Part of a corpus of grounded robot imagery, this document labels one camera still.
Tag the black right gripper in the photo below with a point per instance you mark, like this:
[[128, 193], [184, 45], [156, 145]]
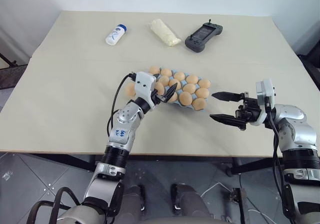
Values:
[[248, 110]]

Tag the brown egg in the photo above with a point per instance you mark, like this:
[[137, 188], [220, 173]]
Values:
[[154, 70], [189, 88], [202, 93], [129, 89], [173, 81], [159, 86], [164, 80], [179, 75], [166, 72], [174, 98], [205, 83], [192, 79], [199, 103], [185, 98]]

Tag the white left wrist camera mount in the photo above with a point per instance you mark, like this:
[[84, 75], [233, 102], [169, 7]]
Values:
[[144, 83]]

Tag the dark grey rounded shape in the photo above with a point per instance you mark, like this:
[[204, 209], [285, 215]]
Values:
[[186, 201]]

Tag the black table frame bar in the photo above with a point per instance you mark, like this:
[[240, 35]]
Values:
[[67, 160], [255, 162]]

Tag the white bottle with blue cap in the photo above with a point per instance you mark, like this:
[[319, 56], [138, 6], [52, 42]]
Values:
[[115, 35]]

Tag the black looped tube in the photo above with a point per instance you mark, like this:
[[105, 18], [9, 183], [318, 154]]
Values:
[[58, 196]]

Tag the black metal stand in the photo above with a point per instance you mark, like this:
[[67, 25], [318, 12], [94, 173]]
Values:
[[7, 60]]

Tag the dark furniture piece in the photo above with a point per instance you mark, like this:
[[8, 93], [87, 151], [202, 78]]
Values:
[[311, 49]]

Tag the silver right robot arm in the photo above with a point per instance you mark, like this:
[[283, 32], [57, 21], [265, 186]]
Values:
[[295, 129]]

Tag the black floor bracket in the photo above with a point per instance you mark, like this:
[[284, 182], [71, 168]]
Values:
[[236, 199]]

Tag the dark grey handheld controller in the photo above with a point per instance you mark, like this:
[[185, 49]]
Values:
[[202, 37]]

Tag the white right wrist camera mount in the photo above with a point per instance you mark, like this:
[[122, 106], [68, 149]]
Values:
[[265, 90]]

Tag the clear bag of white grains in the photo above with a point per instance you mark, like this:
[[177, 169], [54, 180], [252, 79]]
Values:
[[165, 33]]

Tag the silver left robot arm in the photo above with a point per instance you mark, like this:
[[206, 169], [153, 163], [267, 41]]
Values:
[[125, 119]]

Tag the blue egg carton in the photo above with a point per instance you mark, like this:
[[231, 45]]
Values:
[[180, 105]]

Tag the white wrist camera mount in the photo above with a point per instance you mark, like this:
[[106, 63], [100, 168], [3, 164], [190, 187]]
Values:
[[265, 90], [144, 83]]

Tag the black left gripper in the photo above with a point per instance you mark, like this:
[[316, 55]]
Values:
[[158, 98]]

